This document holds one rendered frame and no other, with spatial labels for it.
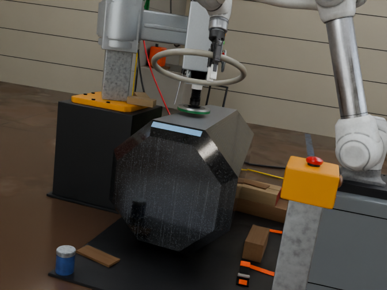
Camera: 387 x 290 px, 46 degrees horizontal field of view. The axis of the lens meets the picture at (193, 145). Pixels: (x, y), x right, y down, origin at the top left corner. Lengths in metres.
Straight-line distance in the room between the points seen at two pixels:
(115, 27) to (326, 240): 2.14
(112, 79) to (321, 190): 2.60
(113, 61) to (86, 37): 5.12
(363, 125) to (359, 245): 0.50
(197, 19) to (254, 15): 4.93
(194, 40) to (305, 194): 1.97
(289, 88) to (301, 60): 0.50
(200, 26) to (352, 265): 1.67
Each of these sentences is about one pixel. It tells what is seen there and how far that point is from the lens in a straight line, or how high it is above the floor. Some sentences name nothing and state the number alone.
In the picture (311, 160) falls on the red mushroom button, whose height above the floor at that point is 1.09.
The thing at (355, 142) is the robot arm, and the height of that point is 1.04.
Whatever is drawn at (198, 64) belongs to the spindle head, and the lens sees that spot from 2.91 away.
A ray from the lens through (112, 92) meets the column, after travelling 3.49.
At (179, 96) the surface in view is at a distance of 5.73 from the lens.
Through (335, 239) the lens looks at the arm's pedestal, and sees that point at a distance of 1.98.
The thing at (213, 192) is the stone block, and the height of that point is 0.49.
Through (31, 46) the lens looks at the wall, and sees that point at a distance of 9.08.
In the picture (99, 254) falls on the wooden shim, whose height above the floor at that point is 0.03.
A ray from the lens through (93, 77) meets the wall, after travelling 8.55.
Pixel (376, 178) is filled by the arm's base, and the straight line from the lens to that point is 2.06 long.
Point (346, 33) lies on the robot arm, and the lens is 1.83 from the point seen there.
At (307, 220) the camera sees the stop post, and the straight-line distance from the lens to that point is 1.11.
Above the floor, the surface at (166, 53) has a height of 1.24.
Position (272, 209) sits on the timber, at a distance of 3.64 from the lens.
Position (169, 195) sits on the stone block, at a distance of 2.70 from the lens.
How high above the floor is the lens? 1.34
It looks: 14 degrees down
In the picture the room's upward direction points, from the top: 8 degrees clockwise
